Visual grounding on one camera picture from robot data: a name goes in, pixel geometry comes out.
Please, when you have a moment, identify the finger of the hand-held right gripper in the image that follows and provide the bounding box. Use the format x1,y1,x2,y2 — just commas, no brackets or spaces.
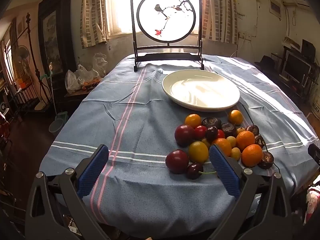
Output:
308,144,320,166

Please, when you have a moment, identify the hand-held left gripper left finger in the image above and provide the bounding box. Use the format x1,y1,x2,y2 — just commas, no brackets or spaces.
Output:
25,144,112,240

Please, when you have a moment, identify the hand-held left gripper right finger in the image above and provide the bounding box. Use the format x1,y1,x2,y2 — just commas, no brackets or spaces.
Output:
207,144,293,240

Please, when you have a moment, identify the mandarin orange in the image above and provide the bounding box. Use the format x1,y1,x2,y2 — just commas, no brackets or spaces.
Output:
212,138,232,157
236,130,256,152
241,144,263,167

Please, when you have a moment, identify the dark cherry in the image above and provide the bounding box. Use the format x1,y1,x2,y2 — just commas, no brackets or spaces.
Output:
186,162,217,180
205,126,218,142

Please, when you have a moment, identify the yellow plum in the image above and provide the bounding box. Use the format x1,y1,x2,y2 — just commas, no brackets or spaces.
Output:
188,141,209,163
228,110,243,126
184,114,202,128

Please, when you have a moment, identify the dark water chestnut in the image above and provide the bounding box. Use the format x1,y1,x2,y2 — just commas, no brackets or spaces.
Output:
221,123,237,138
257,151,274,170
201,117,222,130
254,134,266,148
245,124,260,136

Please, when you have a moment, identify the red plum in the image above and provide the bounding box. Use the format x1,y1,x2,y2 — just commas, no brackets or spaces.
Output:
174,124,196,147
165,149,189,174

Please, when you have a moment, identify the white ceramic plate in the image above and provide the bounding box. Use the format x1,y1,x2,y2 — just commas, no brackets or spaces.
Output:
162,69,240,112

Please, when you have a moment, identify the floral clothing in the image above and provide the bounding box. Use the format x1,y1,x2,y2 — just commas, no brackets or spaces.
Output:
304,185,320,225

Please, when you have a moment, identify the pale green bucket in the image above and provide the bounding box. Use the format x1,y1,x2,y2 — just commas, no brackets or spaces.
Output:
49,112,68,133

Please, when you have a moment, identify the dark wooden side table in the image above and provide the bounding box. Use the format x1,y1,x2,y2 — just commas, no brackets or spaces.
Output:
64,87,93,110

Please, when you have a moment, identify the blue striped tablecloth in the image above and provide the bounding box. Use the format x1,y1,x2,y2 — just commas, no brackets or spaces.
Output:
39,54,320,232

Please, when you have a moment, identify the computer monitor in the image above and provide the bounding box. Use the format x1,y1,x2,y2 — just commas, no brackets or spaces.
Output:
279,51,313,83

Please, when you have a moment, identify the clear plastic bag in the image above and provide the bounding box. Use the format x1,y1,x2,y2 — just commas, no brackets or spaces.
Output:
65,64,100,93
93,52,108,78

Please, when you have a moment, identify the black hat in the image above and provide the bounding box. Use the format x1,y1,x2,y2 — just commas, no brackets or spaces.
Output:
259,55,277,68

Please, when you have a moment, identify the black speaker box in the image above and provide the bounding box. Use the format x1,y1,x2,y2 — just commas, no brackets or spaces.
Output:
301,39,317,59

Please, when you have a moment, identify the standing electric fan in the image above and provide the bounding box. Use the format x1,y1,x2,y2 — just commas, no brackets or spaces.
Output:
14,45,32,68

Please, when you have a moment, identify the dark framed painting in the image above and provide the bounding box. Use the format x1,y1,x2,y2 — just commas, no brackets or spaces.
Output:
37,0,80,80

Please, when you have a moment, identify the grey brick-pattern curtain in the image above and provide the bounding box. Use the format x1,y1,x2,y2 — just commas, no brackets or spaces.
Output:
201,0,239,44
80,0,108,49

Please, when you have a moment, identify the bright window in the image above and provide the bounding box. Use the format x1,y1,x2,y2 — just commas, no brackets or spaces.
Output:
105,0,203,37

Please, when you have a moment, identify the round painted table screen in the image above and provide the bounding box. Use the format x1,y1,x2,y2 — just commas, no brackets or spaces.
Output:
130,0,205,72

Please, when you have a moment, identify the green handled mop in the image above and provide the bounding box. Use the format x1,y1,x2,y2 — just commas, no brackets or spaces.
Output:
40,65,57,120

